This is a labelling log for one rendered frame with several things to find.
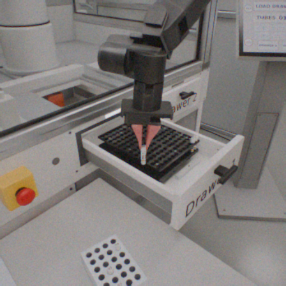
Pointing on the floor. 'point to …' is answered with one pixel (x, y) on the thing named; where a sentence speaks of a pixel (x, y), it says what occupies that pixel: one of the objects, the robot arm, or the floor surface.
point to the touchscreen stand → (257, 153)
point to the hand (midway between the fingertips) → (143, 144)
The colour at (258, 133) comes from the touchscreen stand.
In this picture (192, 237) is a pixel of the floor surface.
